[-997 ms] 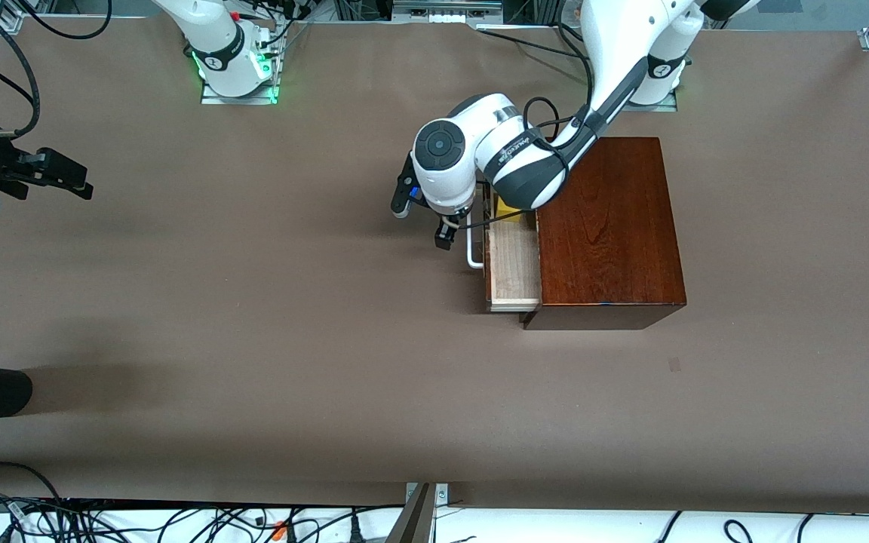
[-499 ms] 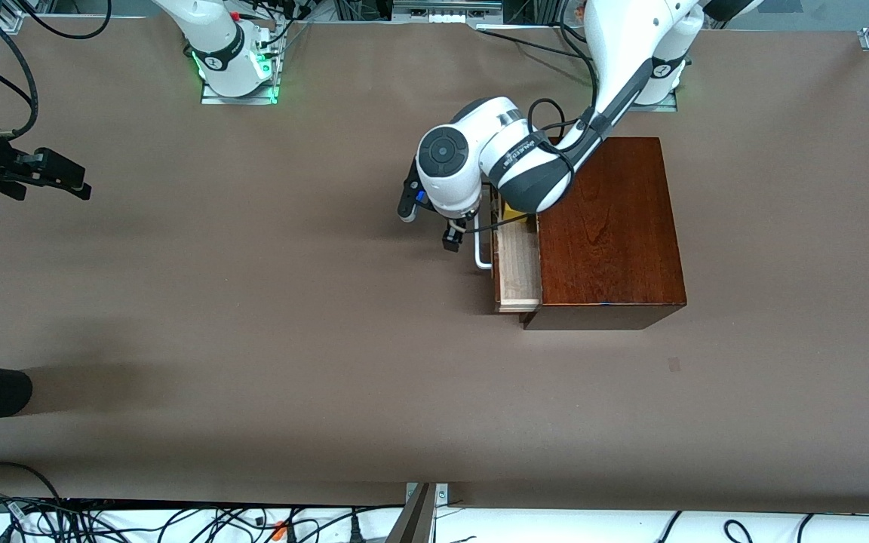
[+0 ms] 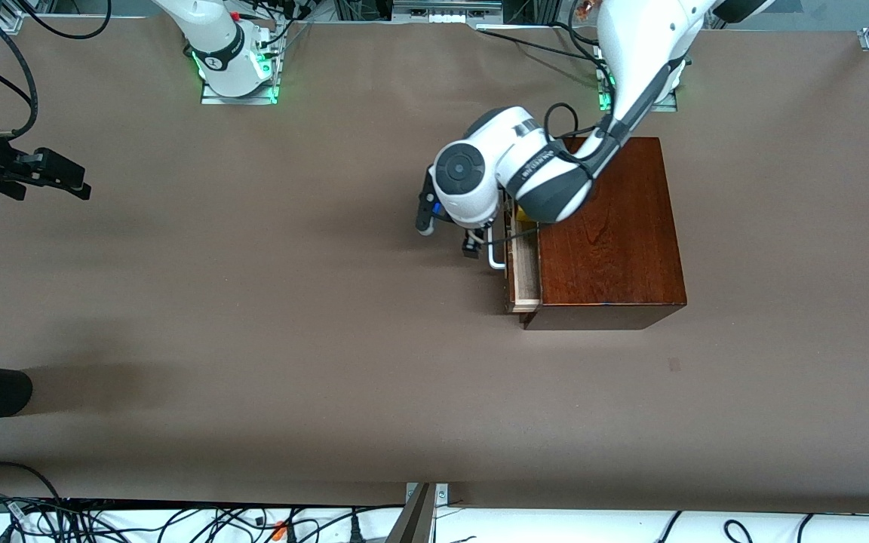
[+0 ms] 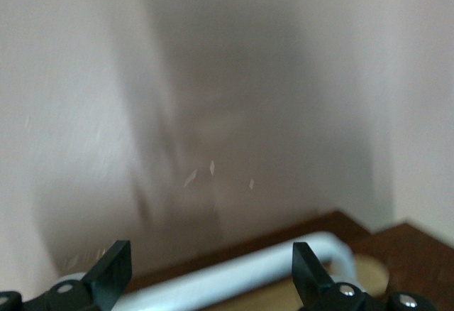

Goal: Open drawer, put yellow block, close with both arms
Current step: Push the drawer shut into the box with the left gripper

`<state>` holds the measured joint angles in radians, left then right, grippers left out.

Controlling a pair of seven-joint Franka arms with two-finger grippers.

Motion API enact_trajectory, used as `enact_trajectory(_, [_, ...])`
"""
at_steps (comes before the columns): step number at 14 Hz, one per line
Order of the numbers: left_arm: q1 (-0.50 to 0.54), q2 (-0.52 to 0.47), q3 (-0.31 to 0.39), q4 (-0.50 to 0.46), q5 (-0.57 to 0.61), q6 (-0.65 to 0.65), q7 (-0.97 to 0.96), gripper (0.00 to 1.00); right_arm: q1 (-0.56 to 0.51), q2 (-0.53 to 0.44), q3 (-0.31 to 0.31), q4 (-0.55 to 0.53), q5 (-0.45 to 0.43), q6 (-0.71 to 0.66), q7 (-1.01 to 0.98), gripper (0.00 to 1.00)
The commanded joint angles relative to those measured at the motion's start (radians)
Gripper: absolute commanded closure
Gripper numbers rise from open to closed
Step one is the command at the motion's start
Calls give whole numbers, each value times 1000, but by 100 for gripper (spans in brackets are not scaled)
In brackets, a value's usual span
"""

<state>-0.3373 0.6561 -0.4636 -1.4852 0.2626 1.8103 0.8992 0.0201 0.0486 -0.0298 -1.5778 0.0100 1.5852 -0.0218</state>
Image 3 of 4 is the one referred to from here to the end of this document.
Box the wooden drawer with white handle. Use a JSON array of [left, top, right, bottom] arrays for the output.
[[486, 192, 542, 313]]

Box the dark brown wooden cabinet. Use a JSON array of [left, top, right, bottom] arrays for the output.
[[519, 137, 688, 331]]

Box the grey power strip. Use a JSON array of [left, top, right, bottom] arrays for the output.
[[392, 0, 505, 25]]

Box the dark grey bar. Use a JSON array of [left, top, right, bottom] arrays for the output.
[[388, 483, 437, 543]]

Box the black hanging cable loop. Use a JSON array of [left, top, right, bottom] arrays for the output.
[[20, 0, 113, 40]]

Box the aluminium corner frame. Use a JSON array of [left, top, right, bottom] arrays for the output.
[[0, 0, 58, 32]]

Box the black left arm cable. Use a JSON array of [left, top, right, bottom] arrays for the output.
[[544, 102, 594, 163]]

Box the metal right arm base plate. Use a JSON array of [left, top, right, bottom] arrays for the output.
[[201, 30, 278, 105]]

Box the black cable across table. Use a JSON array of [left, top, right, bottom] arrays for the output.
[[476, 26, 609, 65]]

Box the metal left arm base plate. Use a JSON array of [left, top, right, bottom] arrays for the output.
[[598, 66, 678, 112]]

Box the metal bracket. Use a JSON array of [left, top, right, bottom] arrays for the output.
[[406, 483, 450, 508]]

